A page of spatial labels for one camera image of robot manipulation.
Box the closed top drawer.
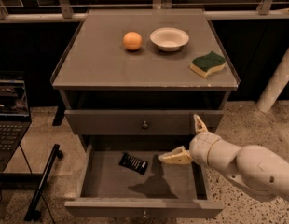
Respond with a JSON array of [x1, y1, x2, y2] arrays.
[[65, 109, 223, 135]]

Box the black rxbar chocolate bar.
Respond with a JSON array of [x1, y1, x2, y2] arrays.
[[119, 153, 148, 175]]

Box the metal railing frame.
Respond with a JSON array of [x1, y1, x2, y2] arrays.
[[0, 0, 289, 24]]

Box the open middle drawer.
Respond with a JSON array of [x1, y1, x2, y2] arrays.
[[64, 147, 223, 218]]

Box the black laptop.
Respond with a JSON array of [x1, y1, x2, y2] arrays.
[[0, 71, 31, 172]]

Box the grey drawer cabinet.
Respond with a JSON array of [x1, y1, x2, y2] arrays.
[[49, 8, 241, 219]]

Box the green yellow sponge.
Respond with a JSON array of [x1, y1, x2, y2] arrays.
[[190, 51, 227, 78]]

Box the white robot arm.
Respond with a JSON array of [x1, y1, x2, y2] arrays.
[[158, 115, 289, 202]]

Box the orange fruit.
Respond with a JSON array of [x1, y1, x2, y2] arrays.
[[123, 32, 143, 51]]

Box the black stand leg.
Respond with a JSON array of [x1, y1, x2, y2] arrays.
[[24, 144, 63, 221]]

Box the white bowl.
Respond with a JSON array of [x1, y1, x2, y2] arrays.
[[150, 27, 189, 52]]

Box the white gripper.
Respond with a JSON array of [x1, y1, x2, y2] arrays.
[[158, 114, 222, 166]]

